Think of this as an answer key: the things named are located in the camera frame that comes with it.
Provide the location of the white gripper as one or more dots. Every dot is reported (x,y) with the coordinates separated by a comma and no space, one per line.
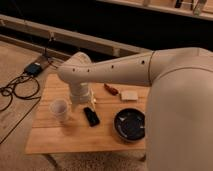
(80,93)

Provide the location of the black eraser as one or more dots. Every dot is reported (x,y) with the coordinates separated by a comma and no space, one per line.
(91,117)

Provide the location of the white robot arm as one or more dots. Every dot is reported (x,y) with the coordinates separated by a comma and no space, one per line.
(179,108)

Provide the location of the translucent ceramic cup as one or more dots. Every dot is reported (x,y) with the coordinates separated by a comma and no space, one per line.
(59,109)

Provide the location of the small white figurine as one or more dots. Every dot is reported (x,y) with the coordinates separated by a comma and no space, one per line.
(92,103)

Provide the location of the red-brown small object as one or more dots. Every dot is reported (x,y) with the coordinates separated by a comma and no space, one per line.
(111,90)

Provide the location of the white rectangular sponge block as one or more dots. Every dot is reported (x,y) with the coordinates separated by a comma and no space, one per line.
(129,95)

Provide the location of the black power adapter box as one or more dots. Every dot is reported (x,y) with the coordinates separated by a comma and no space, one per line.
(33,69)

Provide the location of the wooden table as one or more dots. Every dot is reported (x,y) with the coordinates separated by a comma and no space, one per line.
(48,135)

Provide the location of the black round bowl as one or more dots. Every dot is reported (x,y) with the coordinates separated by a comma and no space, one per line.
(129,124)

